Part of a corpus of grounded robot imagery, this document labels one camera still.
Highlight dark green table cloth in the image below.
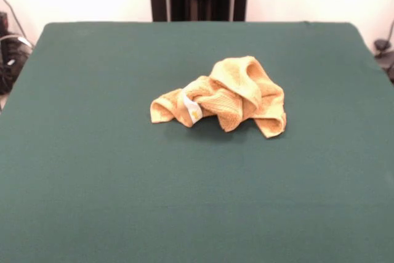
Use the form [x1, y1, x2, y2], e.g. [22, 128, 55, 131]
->
[0, 21, 394, 263]

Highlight tan terry towel white label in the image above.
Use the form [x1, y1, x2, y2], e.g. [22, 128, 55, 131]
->
[150, 55, 287, 139]

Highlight grey cable loop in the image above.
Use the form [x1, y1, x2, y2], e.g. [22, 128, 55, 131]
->
[0, 0, 34, 51]

